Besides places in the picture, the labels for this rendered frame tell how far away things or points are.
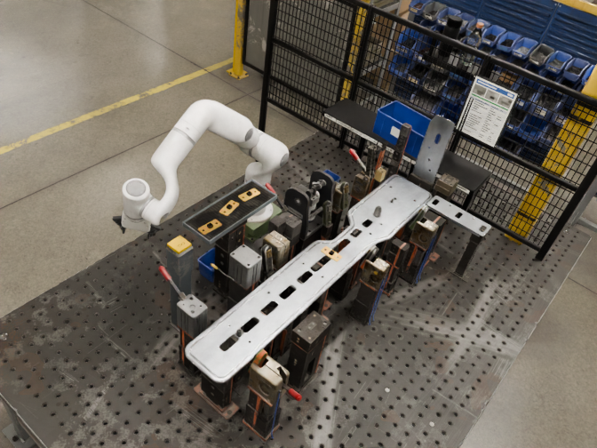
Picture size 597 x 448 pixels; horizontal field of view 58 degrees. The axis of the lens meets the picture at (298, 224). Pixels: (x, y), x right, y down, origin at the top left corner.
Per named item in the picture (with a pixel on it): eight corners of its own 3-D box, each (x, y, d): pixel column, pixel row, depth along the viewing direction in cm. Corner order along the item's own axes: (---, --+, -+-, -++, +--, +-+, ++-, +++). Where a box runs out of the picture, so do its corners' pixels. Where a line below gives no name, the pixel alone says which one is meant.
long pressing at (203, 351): (226, 393, 169) (226, 390, 167) (177, 350, 177) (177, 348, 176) (434, 196, 254) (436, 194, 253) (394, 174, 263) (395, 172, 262)
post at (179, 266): (180, 334, 216) (179, 259, 186) (168, 323, 219) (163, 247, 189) (195, 323, 220) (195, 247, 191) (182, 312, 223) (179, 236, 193)
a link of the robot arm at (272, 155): (255, 167, 255) (261, 124, 239) (287, 186, 250) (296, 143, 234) (239, 179, 247) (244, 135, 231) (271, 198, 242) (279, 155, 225)
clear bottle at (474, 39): (468, 68, 257) (483, 28, 244) (457, 63, 260) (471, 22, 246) (474, 64, 261) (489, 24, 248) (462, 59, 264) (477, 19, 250)
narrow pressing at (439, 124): (432, 184, 259) (455, 124, 236) (411, 172, 264) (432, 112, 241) (433, 183, 259) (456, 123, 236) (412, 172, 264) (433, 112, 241)
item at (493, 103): (494, 149, 261) (521, 92, 240) (453, 129, 270) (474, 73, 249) (496, 148, 262) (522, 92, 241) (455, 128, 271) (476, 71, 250)
